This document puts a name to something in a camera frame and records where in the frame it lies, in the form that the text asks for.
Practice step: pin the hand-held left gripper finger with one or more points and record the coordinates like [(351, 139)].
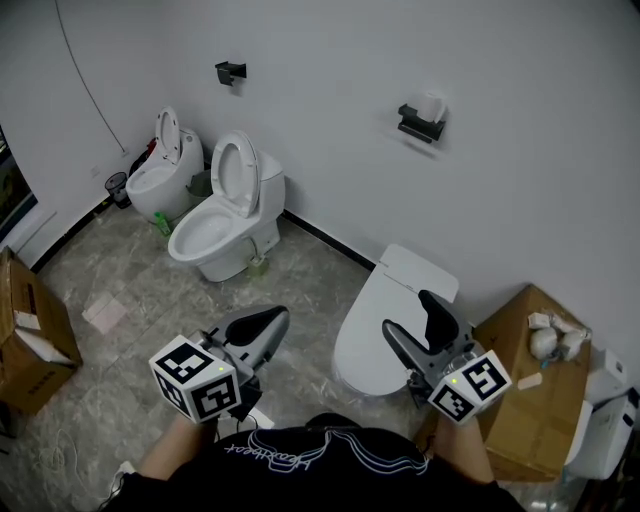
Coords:
[(270, 342), (255, 325)]

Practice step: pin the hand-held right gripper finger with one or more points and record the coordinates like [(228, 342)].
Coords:
[(405, 347), (442, 322)]

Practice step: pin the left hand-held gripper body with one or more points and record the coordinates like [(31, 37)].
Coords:
[(192, 380)]

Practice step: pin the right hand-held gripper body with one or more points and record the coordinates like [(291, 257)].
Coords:
[(470, 387)]

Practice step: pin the white toilet paper roll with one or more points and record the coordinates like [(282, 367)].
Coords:
[(431, 106)]

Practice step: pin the person's right forearm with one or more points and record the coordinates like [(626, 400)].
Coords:
[(462, 450)]

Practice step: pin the person's left forearm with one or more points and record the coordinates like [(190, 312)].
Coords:
[(175, 447)]

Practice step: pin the white toilet with closed lid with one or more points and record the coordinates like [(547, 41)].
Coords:
[(380, 325)]

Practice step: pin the white toilet with open seat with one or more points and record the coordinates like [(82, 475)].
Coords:
[(225, 225)]

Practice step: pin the white appliance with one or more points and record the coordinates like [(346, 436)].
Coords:
[(607, 430)]

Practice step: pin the round egg-shaped white toilet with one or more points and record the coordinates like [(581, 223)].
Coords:
[(162, 180)]

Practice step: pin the beige wooden block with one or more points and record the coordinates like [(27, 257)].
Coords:
[(530, 382)]

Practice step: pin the large printed cardboard box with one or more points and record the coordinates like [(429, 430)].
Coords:
[(545, 415)]

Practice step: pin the white wrapped round part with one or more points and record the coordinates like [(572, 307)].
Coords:
[(571, 345), (544, 344)]

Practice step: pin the small white box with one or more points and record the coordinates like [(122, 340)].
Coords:
[(539, 320)]

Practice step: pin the white wrapped tube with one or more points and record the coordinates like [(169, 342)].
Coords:
[(567, 324)]

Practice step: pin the green plastic bottle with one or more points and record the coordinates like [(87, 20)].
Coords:
[(162, 223)]

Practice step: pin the person's black printed t-shirt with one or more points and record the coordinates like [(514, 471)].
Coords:
[(320, 480)]

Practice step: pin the open cardboard box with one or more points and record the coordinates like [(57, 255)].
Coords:
[(30, 340)]

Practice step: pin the dark window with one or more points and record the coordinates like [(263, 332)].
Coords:
[(12, 190)]

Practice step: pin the black wall paper shelf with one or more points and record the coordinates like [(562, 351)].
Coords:
[(419, 125)]

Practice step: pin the black empty wall holder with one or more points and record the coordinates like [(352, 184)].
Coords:
[(230, 72)]

